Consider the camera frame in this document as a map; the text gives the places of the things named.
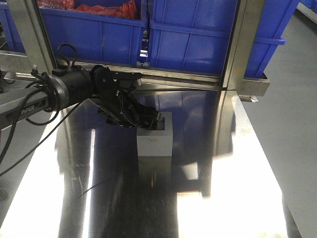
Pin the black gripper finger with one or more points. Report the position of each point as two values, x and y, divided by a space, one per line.
149 124
153 114

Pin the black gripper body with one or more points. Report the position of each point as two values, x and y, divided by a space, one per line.
114 93

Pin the gray hollow square base block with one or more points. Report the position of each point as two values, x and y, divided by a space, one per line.
156 143

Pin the robot arm gray black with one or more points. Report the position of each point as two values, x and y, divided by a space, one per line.
53 92

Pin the blue bin with red items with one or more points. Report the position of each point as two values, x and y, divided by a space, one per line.
97 37

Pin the blue plastic bin right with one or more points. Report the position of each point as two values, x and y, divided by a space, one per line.
193 35

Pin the blue bin far left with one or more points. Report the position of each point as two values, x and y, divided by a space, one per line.
11 34

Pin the red crumpled bags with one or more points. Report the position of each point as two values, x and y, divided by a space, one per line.
126 10

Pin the stainless steel rack frame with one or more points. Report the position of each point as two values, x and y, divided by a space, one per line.
30 26

